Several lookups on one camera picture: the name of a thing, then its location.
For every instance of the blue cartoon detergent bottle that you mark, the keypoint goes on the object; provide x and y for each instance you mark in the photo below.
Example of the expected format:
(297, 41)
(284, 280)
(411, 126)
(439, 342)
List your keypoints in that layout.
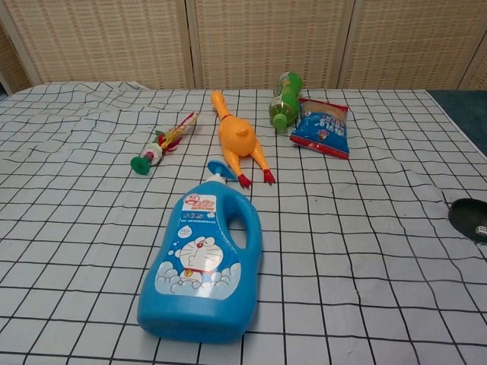
(198, 304)

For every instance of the green plastic drink bottle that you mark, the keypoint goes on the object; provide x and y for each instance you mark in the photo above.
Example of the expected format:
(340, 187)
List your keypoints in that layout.
(285, 102)

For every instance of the yellow rubber chicken toy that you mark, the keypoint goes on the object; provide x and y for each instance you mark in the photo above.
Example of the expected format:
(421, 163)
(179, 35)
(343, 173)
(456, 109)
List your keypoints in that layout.
(237, 140)

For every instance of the blue snack bag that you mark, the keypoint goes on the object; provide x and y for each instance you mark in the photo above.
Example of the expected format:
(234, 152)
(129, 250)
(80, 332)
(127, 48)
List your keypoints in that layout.
(323, 131)

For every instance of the white black checked tablecloth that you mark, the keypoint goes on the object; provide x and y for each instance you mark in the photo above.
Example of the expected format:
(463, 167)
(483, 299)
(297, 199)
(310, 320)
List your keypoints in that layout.
(342, 266)

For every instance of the white die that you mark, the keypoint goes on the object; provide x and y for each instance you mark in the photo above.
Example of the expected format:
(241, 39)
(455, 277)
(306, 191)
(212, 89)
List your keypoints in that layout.
(480, 231)

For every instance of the woven folding screen panel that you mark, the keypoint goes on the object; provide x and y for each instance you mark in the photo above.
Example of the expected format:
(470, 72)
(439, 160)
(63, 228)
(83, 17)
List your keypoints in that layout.
(479, 78)
(11, 64)
(266, 38)
(418, 38)
(114, 38)

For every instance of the feather shuttlecock green base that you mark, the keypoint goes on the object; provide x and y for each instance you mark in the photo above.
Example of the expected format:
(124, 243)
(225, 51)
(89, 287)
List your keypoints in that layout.
(148, 157)

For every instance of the black bowl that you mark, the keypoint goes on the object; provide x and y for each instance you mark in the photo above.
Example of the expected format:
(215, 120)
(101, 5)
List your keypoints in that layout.
(462, 213)

